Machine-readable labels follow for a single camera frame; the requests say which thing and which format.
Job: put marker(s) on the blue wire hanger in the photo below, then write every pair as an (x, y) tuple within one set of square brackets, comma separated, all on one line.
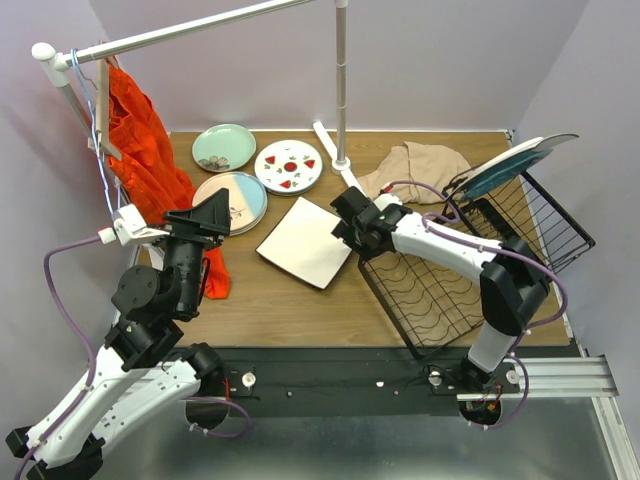
[(111, 185)]

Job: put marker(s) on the teal round plate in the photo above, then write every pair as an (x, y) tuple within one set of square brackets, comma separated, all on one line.
[(497, 172)]

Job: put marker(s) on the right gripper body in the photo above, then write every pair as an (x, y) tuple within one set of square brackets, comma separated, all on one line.
[(352, 239)]

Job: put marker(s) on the beige cloth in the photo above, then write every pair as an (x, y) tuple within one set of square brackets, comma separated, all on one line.
[(434, 165)]

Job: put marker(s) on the wooden clip hanger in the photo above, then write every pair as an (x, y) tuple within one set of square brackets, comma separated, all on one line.
[(102, 108)]

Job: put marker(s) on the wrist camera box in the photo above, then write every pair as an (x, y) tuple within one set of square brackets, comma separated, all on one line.
[(385, 199), (129, 228)]

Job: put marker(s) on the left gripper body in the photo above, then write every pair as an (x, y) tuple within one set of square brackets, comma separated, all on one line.
[(190, 244)]

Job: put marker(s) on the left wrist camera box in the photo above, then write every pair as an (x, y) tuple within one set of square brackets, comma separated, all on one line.
[(129, 228)]

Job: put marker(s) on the green round plate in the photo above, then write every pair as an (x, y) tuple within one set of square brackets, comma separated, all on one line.
[(223, 148)]

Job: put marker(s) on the cream and teal plate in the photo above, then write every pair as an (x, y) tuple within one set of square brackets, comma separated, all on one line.
[(247, 198)]

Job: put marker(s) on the black wire dish rack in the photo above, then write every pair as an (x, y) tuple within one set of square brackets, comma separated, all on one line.
[(432, 296)]

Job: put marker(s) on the large square green plate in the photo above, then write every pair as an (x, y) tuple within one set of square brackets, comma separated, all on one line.
[(302, 244)]

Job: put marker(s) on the orange garment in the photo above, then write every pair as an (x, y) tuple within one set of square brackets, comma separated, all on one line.
[(146, 169)]

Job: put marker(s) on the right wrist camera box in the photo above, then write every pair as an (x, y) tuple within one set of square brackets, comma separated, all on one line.
[(385, 199)]

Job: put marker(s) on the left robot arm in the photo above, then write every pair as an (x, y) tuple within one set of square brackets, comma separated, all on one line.
[(130, 377)]

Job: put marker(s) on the white blue rimmed plate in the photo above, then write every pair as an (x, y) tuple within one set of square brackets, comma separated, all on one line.
[(288, 164)]

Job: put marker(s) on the white clothes rack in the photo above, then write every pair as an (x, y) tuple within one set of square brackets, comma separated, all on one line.
[(56, 64)]

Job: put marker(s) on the black mounting rail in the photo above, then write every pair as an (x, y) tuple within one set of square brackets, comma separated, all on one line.
[(274, 382)]

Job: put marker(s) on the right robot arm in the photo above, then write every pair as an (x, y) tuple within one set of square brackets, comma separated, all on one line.
[(513, 284)]

